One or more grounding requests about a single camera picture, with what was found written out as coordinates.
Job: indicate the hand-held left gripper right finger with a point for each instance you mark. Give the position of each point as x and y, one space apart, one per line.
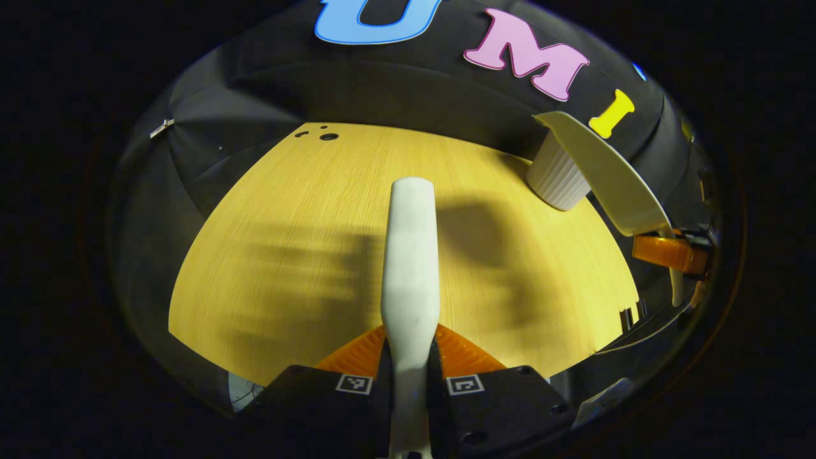
437 395

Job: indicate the white dustpan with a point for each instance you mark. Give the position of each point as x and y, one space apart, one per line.
612 178

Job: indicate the wooden desktop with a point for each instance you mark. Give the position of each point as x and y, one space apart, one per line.
287 204

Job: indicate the white ribbed garbage bin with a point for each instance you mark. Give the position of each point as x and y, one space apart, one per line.
554 178

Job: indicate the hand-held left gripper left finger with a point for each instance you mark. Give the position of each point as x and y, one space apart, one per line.
384 389

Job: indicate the silver cloth clip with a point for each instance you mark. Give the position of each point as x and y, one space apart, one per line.
162 128

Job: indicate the small black bracket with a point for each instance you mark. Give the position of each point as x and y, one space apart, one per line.
642 308
628 319

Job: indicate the black backdrop cloth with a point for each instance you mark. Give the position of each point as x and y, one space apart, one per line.
382 89

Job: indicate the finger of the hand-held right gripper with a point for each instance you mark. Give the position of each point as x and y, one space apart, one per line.
669 254

